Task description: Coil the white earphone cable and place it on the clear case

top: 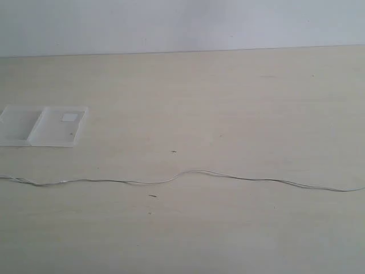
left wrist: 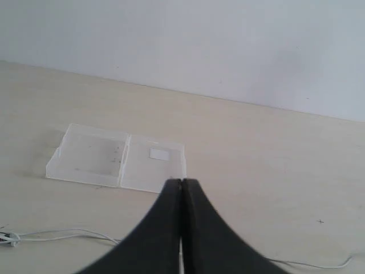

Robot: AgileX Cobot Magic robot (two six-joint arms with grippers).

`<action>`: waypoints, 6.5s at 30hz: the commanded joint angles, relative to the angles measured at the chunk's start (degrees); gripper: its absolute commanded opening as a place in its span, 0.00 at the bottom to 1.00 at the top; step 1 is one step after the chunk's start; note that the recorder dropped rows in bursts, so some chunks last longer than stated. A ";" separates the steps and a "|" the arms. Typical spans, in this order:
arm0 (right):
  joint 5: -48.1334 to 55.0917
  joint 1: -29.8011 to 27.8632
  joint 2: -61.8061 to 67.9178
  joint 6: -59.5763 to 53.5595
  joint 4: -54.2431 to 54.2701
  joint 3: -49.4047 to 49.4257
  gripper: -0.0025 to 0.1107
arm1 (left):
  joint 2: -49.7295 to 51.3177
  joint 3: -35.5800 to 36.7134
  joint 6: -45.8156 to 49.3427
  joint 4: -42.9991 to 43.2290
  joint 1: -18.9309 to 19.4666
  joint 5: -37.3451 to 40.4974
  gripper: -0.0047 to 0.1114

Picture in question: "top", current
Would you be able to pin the clear plastic storage case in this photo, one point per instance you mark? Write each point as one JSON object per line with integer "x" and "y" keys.
{"x": 41, "y": 126}

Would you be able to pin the white wired earphones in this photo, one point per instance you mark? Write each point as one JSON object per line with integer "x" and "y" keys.
{"x": 175, "y": 177}

